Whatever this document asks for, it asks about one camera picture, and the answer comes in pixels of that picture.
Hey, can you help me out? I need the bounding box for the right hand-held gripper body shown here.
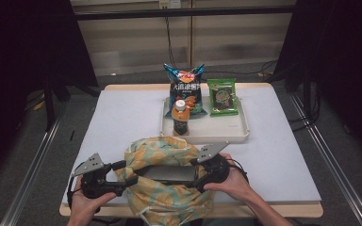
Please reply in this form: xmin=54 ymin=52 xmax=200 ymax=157
xmin=190 ymin=140 xmax=230 ymax=189

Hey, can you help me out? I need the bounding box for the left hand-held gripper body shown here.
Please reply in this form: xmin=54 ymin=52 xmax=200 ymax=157
xmin=74 ymin=153 xmax=123 ymax=200

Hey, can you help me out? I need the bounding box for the white plastic tray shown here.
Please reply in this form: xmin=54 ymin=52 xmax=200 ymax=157
xmin=159 ymin=95 xmax=251 ymax=144

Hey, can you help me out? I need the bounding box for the grey packet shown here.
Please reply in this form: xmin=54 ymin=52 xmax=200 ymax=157
xmin=135 ymin=165 xmax=197 ymax=183

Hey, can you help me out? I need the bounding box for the orange print fabric bag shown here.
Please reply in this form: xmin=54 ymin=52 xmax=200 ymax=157
xmin=119 ymin=136 xmax=216 ymax=226

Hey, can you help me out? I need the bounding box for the orange drink bottle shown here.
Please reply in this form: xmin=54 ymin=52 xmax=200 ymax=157
xmin=171 ymin=99 xmax=190 ymax=137

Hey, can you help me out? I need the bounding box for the green snack packet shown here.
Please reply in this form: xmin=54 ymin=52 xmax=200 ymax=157
xmin=206 ymin=78 xmax=239 ymax=117

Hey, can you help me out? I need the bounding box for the blue chip bag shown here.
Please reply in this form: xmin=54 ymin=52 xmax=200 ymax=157
xmin=163 ymin=63 xmax=208 ymax=120

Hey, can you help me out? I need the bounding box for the person's right hand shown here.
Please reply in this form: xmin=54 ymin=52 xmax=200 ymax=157
xmin=203 ymin=153 xmax=249 ymax=202

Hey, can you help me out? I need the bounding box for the person's left hand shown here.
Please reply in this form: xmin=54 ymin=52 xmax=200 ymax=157
xmin=67 ymin=175 xmax=117 ymax=226

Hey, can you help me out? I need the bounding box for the white table cover sheet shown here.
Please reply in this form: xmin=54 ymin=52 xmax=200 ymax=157
xmin=62 ymin=87 xmax=322 ymax=205

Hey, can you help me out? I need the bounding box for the black metal stand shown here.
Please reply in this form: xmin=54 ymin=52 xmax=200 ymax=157
xmin=270 ymin=62 xmax=323 ymax=133
xmin=41 ymin=72 xmax=102 ymax=133

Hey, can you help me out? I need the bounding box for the dark curtain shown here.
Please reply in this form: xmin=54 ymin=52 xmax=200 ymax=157
xmin=0 ymin=0 xmax=99 ymax=189
xmin=274 ymin=0 xmax=362 ymax=164

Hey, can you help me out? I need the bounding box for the black horizontal bar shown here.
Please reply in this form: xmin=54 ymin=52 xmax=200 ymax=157
xmin=74 ymin=5 xmax=296 ymax=22

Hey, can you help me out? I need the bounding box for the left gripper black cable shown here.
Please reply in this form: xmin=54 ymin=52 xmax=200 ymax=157
xmin=66 ymin=175 xmax=76 ymax=210

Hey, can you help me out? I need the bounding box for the aluminium floor rail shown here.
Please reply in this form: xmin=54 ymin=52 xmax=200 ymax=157
xmin=288 ymin=92 xmax=362 ymax=226
xmin=0 ymin=116 xmax=62 ymax=226

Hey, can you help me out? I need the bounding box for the black hanging cable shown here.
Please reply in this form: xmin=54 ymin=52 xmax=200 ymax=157
xmin=164 ymin=17 xmax=279 ymax=83

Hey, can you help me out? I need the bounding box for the white wall socket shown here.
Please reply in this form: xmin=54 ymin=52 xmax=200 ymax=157
xmin=158 ymin=0 xmax=182 ymax=9

